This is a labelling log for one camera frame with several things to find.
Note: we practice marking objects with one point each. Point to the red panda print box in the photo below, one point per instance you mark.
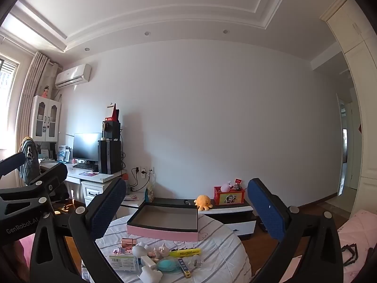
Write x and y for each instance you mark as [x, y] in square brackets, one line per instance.
[229, 197]

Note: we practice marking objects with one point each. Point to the pink storage box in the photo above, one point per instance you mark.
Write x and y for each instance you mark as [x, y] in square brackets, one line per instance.
[162, 222]

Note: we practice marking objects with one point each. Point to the white wall socket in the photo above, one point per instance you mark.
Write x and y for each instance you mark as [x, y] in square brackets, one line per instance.
[143, 171]

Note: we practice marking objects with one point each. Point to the pink white block figure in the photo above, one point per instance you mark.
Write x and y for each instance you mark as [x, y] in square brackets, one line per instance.
[117, 250]

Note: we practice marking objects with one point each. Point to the window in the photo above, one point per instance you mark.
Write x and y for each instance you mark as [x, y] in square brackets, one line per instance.
[6, 79]

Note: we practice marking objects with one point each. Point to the rose gold tube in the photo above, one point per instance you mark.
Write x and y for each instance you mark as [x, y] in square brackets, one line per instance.
[128, 241]

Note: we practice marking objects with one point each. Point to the beige curtain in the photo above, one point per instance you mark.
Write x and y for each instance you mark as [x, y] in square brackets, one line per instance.
[32, 94]

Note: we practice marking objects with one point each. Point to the pink doll figure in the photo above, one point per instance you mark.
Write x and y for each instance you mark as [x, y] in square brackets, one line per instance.
[45, 92]

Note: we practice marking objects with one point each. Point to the red white calendar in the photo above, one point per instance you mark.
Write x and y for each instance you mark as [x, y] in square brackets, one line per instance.
[112, 112]

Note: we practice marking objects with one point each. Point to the white charger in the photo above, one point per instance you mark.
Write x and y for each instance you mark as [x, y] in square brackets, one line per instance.
[146, 261]

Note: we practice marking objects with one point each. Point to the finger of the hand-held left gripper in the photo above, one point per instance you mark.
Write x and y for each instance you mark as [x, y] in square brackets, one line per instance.
[13, 162]
[53, 175]

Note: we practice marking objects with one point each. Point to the bottle with orange label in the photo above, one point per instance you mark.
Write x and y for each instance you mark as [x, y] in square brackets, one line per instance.
[126, 180]

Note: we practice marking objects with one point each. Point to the white air conditioner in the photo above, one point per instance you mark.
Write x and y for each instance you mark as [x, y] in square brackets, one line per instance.
[73, 76]

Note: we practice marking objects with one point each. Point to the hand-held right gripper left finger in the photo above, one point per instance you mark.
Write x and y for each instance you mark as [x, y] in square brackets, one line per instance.
[109, 206]

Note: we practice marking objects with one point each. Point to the white glass-door cabinet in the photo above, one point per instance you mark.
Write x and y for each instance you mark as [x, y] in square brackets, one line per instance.
[45, 118]

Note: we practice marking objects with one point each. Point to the teal brush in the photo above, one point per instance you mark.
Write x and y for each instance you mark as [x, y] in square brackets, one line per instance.
[168, 264]

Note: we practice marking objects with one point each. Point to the red mouse pad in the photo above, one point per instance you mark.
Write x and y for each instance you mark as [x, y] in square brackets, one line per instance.
[88, 173]

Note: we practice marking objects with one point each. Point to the black speaker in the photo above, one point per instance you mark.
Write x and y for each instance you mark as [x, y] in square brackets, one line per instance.
[111, 129]

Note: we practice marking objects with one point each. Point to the white oblong device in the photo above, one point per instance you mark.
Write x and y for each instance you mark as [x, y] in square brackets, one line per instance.
[138, 250]

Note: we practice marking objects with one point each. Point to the pink blanket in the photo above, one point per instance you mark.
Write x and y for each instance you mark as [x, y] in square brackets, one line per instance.
[23, 250]

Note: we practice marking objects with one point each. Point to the clear labelled plastic box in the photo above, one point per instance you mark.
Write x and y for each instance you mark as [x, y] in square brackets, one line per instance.
[123, 262]

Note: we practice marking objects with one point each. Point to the black computer tower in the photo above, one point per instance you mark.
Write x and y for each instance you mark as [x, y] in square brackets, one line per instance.
[109, 156]

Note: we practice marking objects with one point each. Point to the white desk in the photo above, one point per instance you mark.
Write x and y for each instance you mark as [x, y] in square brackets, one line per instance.
[94, 182]

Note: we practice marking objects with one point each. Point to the orange octopus plush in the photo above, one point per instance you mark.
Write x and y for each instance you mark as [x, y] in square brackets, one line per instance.
[203, 202]

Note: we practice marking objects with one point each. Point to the low white side table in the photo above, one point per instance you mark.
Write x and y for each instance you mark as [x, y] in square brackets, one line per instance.
[135, 198]

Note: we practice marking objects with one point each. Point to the doll with white cat hat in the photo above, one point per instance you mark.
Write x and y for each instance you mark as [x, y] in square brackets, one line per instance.
[159, 252]

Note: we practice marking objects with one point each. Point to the yellow highlighter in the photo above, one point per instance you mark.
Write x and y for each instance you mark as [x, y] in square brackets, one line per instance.
[185, 253]

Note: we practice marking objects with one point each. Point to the blue yellow slim box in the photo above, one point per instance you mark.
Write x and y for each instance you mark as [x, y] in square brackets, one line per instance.
[184, 268]

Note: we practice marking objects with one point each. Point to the pink plush toy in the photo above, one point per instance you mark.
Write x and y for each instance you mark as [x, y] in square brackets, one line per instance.
[226, 186]

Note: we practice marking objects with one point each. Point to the clear plastic cube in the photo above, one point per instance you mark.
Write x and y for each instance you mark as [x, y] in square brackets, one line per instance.
[196, 261]

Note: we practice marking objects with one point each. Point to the dark printed jacket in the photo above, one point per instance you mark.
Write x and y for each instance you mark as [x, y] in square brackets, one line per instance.
[29, 159]

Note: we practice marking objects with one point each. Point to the black computer monitor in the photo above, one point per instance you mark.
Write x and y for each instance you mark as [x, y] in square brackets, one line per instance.
[87, 146]

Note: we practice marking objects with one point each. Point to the blue white package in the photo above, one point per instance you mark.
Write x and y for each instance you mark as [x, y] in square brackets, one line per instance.
[63, 153]

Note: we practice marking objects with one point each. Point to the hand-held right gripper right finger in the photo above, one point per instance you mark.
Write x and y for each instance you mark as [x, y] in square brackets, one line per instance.
[265, 209]

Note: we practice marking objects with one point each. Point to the pink printed quilt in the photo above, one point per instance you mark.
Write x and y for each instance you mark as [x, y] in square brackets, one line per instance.
[359, 230]

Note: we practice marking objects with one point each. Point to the yellow snack bag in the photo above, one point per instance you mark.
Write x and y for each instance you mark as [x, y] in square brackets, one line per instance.
[150, 191]

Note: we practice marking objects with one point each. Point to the black keyboard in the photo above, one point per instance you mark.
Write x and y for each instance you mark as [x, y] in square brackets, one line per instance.
[84, 165]

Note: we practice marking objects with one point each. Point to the small red card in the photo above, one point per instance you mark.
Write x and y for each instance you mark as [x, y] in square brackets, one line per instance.
[238, 181]

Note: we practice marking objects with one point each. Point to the cream wardrobe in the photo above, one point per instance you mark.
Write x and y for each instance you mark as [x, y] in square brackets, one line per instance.
[359, 94]

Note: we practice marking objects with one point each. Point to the black white nightstand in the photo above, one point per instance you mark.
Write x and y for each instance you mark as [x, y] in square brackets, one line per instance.
[232, 219]

